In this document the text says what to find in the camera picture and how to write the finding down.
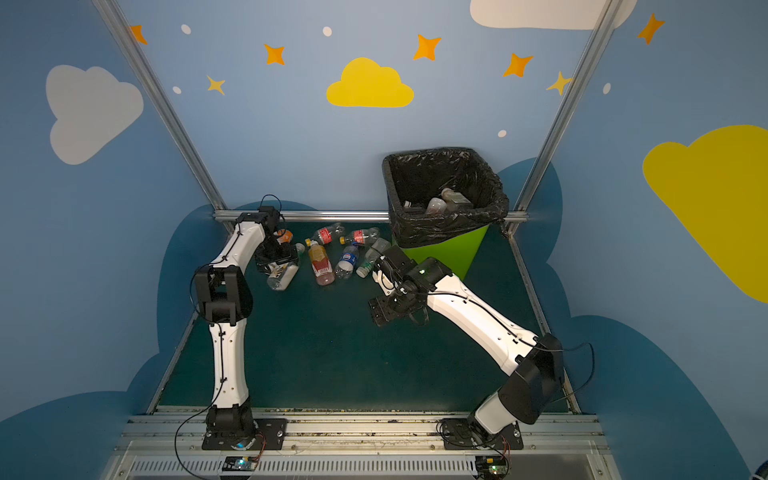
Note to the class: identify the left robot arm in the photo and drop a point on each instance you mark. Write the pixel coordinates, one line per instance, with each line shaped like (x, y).
(224, 302)

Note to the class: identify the aluminium frame back bar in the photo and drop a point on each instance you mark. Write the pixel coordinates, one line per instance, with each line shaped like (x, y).
(312, 216)

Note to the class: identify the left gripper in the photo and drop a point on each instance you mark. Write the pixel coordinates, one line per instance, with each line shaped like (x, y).
(274, 261)

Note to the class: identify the clear bottle yellow cap red label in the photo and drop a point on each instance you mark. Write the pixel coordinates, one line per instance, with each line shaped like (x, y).
(326, 235)

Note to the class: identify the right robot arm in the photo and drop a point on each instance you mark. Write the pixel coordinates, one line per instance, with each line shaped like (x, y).
(533, 363)

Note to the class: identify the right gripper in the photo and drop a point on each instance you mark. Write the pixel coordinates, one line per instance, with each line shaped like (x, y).
(387, 306)

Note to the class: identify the black bin liner bag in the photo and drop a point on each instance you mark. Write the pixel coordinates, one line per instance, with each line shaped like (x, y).
(414, 178)

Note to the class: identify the dark red juice bottle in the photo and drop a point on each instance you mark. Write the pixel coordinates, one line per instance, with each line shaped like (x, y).
(321, 265)

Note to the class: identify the green trash bin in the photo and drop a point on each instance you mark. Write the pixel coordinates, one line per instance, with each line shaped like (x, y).
(457, 253)

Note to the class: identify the orange cap white bottle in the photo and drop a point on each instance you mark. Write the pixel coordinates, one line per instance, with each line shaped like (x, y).
(284, 236)

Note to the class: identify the large clear green band bottle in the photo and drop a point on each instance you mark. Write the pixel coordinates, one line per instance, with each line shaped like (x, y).
(448, 201)

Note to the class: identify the clear bottle green cap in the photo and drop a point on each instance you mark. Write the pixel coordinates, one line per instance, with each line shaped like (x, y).
(371, 255)

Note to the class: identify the blue label bottle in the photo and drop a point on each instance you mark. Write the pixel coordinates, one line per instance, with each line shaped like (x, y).
(346, 265)

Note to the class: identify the bee label clear bottle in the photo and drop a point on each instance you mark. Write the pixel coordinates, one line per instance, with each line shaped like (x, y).
(282, 273)

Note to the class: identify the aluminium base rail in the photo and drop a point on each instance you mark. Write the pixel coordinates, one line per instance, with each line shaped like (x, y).
(327, 444)

